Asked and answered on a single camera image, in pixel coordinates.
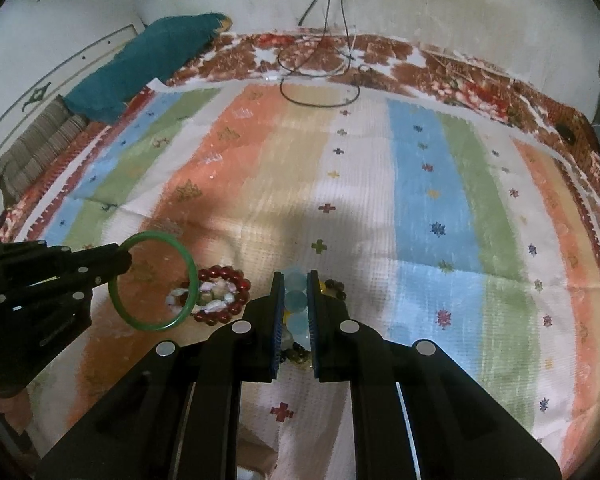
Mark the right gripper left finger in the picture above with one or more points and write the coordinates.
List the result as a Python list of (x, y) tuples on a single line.
[(174, 414)]

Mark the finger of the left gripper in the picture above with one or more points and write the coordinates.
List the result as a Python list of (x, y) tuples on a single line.
[(85, 267), (30, 260)]

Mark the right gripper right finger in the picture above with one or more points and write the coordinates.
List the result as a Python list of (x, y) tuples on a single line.
[(416, 413)]

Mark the striped grey cushion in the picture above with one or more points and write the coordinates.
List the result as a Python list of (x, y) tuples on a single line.
[(39, 145)]

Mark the white wooden headboard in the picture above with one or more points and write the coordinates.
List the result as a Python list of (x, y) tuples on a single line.
[(58, 82)]

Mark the striped colourful blanket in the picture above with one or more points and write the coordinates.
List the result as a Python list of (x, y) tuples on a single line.
[(441, 224)]

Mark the teal quilted pillow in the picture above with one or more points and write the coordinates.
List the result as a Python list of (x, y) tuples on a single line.
[(157, 53)]

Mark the small black object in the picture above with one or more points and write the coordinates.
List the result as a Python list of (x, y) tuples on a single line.
[(566, 134)]

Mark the red floral bedsheet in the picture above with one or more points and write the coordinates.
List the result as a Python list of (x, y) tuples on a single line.
[(368, 61)]

